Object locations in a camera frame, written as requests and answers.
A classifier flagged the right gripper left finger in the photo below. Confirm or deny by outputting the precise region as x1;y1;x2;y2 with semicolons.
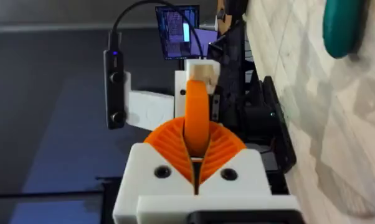
112;117;197;224

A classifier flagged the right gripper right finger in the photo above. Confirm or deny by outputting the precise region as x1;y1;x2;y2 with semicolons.
196;121;273;196

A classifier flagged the black upright wrist plate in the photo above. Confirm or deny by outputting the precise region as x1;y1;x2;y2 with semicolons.
261;75;298;174

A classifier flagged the computer monitor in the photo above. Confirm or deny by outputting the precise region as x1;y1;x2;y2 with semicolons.
154;4;220;60

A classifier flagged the green disc with holes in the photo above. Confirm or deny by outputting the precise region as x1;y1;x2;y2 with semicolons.
322;0;364;60

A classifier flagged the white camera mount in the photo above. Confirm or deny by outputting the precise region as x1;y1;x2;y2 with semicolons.
123;71;176;132

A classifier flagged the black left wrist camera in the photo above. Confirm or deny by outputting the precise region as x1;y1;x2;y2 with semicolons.
103;49;126;131

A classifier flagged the black camera cable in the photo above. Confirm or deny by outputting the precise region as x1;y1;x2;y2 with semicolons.
108;0;206;58

